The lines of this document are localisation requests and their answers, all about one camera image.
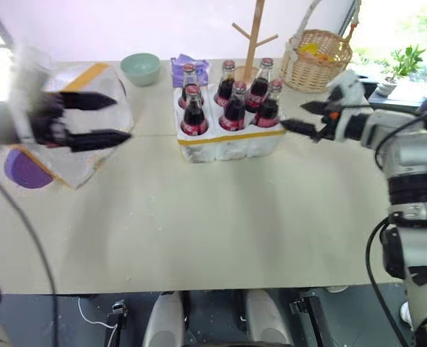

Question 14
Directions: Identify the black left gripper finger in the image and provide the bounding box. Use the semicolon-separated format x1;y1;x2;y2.
66;129;133;153
59;91;118;112

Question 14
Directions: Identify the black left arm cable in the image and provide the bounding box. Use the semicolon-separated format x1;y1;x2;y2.
0;166;60;347

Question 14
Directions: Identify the white shoe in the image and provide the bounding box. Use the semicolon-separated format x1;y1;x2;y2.
400;301;413;327

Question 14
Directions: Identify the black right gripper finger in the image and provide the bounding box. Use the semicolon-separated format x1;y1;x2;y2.
300;100;330;113
280;118;323;142

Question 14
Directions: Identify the purple snack packet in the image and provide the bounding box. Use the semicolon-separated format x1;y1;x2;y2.
171;53;212;89

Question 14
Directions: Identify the black floor plug box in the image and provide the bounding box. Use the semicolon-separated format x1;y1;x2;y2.
104;300;129;347

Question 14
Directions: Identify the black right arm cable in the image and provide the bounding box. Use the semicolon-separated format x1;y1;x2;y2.
365;215;411;347

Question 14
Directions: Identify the wicker basket with handle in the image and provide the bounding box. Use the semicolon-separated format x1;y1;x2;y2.
279;0;354;94

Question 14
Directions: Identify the white floor cable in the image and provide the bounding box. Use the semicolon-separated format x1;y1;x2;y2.
77;296;119;330

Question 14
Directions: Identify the black metal floor frame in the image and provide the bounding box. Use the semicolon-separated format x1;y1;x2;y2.
289;288;334;347

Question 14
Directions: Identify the grey rounded robot leg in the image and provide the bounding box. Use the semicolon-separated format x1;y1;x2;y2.
242;288;294;347
142;291;186;347

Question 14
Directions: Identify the yellow item in basket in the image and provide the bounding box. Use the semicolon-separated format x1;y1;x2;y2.
298;42;339;63

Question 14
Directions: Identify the mint green bowl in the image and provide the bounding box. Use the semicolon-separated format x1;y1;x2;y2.
120;53;161;87

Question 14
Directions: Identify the wooden branch rack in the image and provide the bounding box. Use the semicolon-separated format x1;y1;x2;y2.
231;0;280;83

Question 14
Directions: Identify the glass cola bottle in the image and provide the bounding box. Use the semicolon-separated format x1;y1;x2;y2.
252;79;285;129
180;83;210;137
178;62;199;110
218;80;249;132
245;57;275;114
213;59;238;108

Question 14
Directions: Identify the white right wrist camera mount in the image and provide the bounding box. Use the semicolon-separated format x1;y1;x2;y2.
325;69;374;142

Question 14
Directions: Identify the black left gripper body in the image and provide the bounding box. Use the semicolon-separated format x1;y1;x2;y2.
27;92;73;150

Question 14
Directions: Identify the small green potted plant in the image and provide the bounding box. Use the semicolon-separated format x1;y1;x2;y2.
374;44;426;98

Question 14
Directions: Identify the white foam bottle crate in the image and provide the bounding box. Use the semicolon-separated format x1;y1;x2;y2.
173;82;286;165

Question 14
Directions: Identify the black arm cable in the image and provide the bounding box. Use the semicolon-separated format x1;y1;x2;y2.
365;215;411;347
0;166;60;347

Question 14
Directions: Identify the purple round plate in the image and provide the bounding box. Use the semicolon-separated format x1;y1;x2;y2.
4;149;54;190

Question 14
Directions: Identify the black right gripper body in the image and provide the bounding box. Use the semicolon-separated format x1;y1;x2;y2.
317;85;345;143

